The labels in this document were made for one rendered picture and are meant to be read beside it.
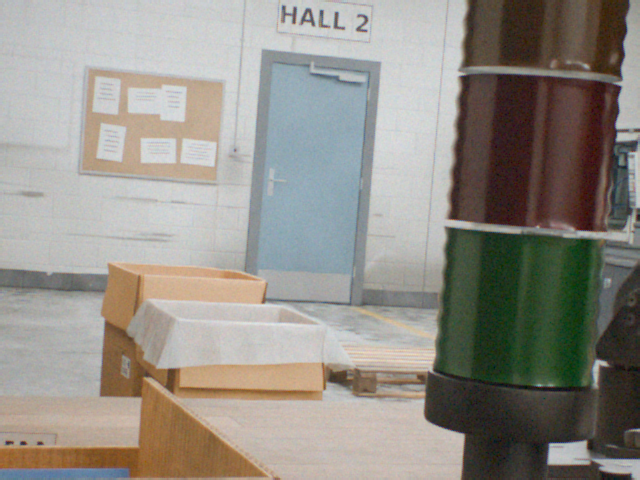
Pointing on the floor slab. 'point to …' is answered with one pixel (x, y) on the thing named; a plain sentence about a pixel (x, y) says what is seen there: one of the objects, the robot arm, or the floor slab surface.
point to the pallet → (409, 363)
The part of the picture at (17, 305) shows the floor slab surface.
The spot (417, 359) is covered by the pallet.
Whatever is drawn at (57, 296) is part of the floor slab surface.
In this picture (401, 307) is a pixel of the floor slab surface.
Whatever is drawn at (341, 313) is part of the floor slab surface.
